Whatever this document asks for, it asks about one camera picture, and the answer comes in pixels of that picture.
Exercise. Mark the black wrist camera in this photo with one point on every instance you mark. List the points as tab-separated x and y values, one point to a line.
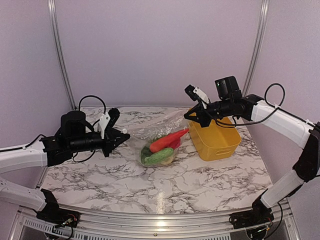
228	89
73	124

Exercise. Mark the left aluminium frame post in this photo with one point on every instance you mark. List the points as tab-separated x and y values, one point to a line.
59	52

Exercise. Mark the yellow plastic basket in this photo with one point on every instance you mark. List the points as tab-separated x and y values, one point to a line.
214	142

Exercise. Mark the aluminium frame post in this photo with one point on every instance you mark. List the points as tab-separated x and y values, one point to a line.
260	33
59	52

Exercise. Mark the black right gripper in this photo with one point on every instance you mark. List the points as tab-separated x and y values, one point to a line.
201	117

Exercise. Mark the right aluminium frame post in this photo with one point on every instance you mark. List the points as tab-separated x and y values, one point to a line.
260	33

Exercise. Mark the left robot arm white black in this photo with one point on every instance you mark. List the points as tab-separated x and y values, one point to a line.
45	151

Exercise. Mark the green toy cucumber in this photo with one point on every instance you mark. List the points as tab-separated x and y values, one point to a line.
159	156

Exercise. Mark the dark green toy broccoli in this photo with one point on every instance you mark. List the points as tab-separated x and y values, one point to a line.
145	152

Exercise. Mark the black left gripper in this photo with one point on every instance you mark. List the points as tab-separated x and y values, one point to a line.
110	141

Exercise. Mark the red toy chili pepper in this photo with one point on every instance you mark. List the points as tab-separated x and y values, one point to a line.
166	141

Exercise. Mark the front aluminium rail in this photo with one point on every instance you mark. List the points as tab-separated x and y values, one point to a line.
108	225

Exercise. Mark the red toy tomato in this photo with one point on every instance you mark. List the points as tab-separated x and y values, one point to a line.
176	143

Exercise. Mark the clear zip top bag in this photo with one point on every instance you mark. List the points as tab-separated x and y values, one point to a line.
144	134

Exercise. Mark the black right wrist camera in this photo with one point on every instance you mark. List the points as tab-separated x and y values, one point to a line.
228	89

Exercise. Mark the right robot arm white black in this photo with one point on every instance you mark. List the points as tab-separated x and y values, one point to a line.
256	110

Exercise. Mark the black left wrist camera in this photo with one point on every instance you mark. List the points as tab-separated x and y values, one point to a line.
73	124

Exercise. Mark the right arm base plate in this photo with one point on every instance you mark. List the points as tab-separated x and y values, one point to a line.
248	218

